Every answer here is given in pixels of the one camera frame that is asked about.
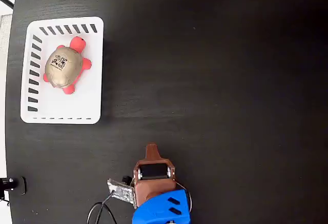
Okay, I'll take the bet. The grey textured panel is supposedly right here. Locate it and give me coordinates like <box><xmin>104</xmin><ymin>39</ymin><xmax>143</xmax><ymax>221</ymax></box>
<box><xmin>0</xmin><ymin>13</ymin><xmax>13</xmax><ymax>54</ymax></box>

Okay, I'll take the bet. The white plastic basket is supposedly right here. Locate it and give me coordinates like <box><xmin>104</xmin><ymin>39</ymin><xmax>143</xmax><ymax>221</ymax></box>
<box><xmin>19</xmin><ymin>16</ymin><xmax>105</xmax><ymax>125</ymax></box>

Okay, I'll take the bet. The black table clamp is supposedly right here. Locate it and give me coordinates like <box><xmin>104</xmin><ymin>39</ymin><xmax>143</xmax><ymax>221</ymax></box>
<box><xmin>0</xmin><ymin>176</ymin><xmax>27</xmax><ymax>195</ymax></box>

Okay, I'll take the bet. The bare camera circuit board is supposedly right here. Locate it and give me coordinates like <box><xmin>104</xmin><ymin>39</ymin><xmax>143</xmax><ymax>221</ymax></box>
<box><xmin>107</xmin><ymin>175</ymin><xmax>135</xmax><ymax>204</ymax></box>

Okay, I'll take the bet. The red turtle toy gold shell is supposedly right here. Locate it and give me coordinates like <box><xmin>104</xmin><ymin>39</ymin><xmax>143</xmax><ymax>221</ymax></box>
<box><xmin>42</xmin><ymin>36</ymin><xmax>92</xmax><ymax>95</ymax></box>

